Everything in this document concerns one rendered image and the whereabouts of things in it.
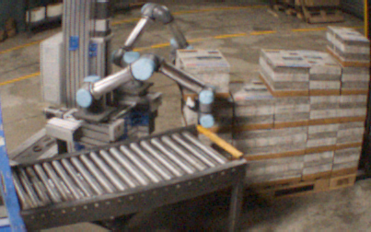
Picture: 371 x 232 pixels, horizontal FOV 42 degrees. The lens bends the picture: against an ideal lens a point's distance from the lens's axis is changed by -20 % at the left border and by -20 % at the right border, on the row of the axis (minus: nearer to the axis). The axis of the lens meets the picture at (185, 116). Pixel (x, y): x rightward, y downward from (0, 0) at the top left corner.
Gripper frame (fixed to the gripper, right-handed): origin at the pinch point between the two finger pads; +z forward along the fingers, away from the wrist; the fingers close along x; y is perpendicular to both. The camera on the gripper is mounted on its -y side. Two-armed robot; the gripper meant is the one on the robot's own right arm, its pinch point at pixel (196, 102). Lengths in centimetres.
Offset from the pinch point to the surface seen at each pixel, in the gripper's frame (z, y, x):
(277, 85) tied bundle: 6, 7, -56
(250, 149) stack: 7, -39, -39
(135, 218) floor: 1, -85, 42
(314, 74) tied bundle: 5, 15, -86
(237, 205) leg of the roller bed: -72, -33, -10
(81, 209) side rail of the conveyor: -103, -9, 76
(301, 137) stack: 4, -33, -78
